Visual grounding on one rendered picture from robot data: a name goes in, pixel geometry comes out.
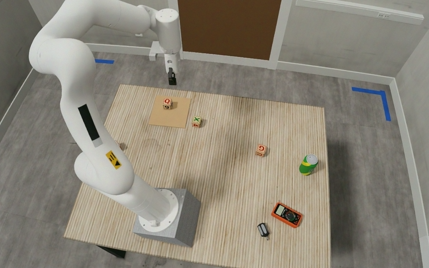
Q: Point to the orange digital multimeter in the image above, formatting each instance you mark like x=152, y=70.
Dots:
x=286, y=215

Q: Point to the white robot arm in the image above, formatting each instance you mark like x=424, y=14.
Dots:
x=57, y=51

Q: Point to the green and yellow soda can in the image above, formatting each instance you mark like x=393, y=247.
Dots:
x=308, y=164

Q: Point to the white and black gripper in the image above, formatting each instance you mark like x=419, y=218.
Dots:
x=172, y=63

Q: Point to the tan square mat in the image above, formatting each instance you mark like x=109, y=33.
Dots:
x=175, y=117

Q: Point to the black and grey screwdriver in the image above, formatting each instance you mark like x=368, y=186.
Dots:
x=263, y=230

